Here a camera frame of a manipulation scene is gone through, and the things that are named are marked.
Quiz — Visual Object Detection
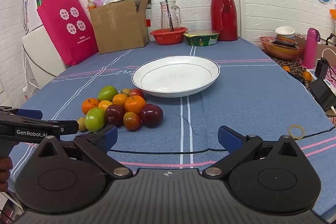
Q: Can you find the pink water bottle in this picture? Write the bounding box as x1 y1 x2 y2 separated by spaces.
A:
303 28 321 69

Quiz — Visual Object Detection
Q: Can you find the red apple small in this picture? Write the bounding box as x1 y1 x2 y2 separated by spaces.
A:
129 89 145 99

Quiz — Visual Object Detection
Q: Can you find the black power adapter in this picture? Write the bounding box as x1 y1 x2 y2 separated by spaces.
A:
309 79 336 111

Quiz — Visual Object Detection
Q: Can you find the large orange with stem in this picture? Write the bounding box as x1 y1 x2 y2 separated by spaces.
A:
124 96 146 115

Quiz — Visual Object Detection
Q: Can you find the green instant noodle bowl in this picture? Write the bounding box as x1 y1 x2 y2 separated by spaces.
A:
183 30 219 47

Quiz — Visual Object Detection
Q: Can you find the white appliance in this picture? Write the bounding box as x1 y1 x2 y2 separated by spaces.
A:
22 0 67 88

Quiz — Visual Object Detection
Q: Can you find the cardboard box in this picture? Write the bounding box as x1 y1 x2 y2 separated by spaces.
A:
89 0 149 54

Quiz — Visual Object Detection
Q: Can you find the yellow rubber band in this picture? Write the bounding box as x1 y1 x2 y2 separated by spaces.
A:
288 124 306 140

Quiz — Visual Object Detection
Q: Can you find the dark red plum large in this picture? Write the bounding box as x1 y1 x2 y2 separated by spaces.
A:
140 103 163 128

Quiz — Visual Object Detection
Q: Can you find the red plastic basket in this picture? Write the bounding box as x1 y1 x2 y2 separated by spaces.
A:
150 27 188 46

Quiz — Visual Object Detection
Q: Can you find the orange mandarin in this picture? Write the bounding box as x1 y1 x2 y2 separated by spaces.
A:
112 93 128 107
81 98 100 115

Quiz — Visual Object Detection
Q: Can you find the glass pitcher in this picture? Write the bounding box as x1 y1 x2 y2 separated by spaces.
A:
160 0 181 31

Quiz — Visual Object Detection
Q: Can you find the red-yellow plum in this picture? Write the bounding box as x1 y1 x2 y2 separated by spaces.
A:
123 112 142 131

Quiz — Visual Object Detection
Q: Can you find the green mango-shaped fruit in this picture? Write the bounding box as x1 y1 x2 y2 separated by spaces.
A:
97 86 118 102

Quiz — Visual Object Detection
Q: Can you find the green apple round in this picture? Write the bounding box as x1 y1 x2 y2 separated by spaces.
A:
85 107 105 132

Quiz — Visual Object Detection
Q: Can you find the white ceramic plate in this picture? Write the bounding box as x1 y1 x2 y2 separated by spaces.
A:
131 56 221 98

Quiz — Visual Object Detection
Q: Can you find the person's left hand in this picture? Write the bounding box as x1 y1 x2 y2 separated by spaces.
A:
0 157 13 192

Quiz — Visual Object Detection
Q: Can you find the pink tote bag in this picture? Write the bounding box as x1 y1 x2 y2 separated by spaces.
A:
37 0 98 66

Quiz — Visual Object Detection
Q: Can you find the yellow orange small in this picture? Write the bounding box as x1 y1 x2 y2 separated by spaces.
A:
98 100 113 111

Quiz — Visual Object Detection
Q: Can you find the orange woven bowl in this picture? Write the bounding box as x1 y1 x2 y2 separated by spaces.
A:
259 36 305 60

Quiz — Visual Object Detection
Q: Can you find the red thermos jug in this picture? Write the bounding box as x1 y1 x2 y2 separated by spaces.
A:
210 0 238 42

